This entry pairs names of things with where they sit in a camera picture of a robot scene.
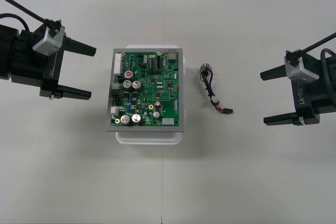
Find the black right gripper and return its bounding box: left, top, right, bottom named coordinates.
left=259, top=53, right=327, bottom=126

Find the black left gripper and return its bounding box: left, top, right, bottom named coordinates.
left=10, top=25, right=97, bottom=101

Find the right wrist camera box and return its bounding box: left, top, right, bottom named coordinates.
left=284, top=49, right=320, bottom=81

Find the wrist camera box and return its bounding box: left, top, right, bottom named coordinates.
left=32, top=24, right=66, bottom=57
left=284, top=49, right=320, bottom=81

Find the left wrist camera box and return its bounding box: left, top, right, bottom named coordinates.
left=32, top=24, right=66, bottom=57

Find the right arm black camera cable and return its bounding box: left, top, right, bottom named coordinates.
left=285, top=31, right=336, bottom=99

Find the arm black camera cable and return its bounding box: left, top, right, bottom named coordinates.
left=0, top=0, right=62, bottom=35
left=285, top=31, right=336, bottom=99

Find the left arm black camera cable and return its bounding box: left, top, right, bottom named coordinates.
left=0, top=0, right=62, bottom=35

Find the green circuit board grey frame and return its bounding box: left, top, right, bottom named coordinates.
left=106, top=48, right=186, bottom=133

